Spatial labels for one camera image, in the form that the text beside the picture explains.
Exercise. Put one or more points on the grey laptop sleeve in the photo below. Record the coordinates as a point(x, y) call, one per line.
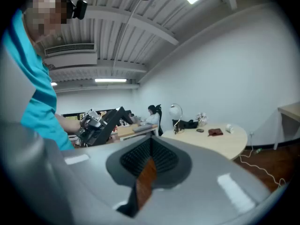
point(141, 128)

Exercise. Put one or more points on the green bottle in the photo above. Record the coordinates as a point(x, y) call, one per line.
point(258, 151)

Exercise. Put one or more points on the white globe desk lamp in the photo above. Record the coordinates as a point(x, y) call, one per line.
point(174, 111)

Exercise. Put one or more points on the person's teal shirt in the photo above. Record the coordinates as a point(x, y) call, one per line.
point(39, 97)

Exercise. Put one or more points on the long wooden desk white legs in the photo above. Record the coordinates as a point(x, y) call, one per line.
point(127, 130)

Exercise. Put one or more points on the black bag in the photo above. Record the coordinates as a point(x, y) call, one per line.
point(186, 123)

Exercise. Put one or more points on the white paper cup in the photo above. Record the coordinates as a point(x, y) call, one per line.
point(229, 128)

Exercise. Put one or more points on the person's head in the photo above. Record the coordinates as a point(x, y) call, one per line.
point(44, 15)

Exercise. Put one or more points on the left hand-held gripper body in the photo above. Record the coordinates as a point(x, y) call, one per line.
point(92, 123)

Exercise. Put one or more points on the person's left hand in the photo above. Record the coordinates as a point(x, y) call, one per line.
point(84, 124)

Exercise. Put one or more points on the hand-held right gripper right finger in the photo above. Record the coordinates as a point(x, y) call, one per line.
point(199, 196)

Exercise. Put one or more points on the ceiling light tube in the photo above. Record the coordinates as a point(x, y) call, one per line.
point(110, 80)

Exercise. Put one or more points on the black headrest office chair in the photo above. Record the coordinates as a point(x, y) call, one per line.
point(160, 123)

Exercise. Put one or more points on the small wooden desk white legs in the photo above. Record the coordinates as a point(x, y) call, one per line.
point(289, 110)

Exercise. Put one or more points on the person's left forearm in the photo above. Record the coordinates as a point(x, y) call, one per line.
point(68, 124)

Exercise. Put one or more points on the black rectangular box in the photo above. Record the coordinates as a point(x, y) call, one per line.
point(111, 122)

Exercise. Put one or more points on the ceiling air conditioner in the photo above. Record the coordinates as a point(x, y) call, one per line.
point(70, 55)

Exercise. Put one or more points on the black head-worn camera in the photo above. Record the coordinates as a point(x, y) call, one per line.
point(79, 9)

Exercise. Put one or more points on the grey computer mouse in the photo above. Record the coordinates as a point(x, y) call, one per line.
point(200, 130)

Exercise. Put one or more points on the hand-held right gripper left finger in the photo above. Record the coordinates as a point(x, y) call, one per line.
point(58, 184)

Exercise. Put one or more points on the white ceiling conduit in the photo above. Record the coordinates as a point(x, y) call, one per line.
point(124, 32)

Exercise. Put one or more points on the brown leather pouch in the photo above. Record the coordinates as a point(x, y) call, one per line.
point(215, 132)

